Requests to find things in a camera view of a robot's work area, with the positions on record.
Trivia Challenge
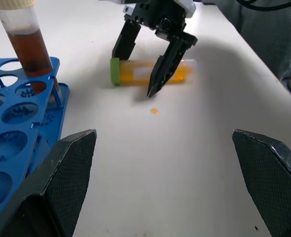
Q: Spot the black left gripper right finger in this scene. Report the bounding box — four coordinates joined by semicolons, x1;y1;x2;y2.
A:
232;128;291;237

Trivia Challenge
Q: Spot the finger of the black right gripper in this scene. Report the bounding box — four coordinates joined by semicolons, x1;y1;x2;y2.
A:
146;30;198;99
111;19;142;61

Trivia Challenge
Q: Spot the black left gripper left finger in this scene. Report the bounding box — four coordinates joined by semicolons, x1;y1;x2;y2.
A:
0;129;98;237

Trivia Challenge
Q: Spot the yellow test tube green cap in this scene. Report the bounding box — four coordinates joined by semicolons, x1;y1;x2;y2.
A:
110;57;198;86

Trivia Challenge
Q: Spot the blue test tube rack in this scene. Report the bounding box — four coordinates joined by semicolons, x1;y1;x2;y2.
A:
0;57;70;218

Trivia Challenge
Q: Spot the brown test tube cream cap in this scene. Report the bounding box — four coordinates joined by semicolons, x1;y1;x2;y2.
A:
0;0;62;105

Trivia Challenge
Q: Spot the grey fabric cover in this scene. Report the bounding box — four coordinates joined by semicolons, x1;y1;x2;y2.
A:
228;0;291;82

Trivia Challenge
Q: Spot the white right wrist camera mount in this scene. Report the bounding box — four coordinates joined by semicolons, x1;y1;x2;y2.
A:
176;0;196;18

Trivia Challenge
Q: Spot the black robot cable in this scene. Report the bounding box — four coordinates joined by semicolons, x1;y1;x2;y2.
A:
236;0;291;12

